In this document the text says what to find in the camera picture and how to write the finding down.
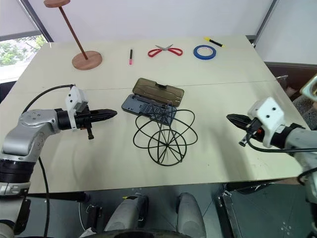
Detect red handled scissors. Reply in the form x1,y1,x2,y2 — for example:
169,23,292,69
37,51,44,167
147,44,184,59

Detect blue tape roll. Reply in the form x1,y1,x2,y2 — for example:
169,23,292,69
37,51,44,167
193,45,217,60

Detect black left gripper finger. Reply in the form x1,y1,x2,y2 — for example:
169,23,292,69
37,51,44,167
90,113,117,123
90,108,118,117

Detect black metal table leg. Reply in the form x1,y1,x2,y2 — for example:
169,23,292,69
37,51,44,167
216,182,310,238

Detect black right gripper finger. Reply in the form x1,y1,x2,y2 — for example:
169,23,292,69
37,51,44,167
226,114,250,122
230,118,249,130

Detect brown wooden disc stand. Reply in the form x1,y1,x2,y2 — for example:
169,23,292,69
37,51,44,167
43,0,103,71

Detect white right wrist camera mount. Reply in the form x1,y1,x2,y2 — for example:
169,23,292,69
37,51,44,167
247,97,285,148

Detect yellow and black marker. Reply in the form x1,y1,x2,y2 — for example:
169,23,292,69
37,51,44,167
204,37,226,48

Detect gray wall corner post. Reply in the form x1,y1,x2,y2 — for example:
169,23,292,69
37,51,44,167
254,0,278,48

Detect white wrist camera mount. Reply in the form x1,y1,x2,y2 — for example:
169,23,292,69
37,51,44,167
64,85,89,129
247,97,285,148

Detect gray window frame post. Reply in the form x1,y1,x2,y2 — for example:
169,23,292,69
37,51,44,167
19,0,54,43

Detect black wire ball frame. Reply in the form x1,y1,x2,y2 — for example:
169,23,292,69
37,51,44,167
133,100,199,167

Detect screwdriver bit case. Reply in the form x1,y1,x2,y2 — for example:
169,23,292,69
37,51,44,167
121,77,185,125

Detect gray rounded shell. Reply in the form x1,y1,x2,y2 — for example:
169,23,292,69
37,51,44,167
103,195,150,235
176,192,207,238

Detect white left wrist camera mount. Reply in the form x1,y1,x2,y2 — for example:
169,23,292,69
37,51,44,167
64,85,89,129

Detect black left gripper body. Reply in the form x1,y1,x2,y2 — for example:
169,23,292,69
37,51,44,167
73,105,96,141

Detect seated person in light clothes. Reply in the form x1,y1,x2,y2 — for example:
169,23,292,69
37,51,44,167
284,85,317,131

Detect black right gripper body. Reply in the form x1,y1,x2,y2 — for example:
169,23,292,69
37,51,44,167
238,118,264,148

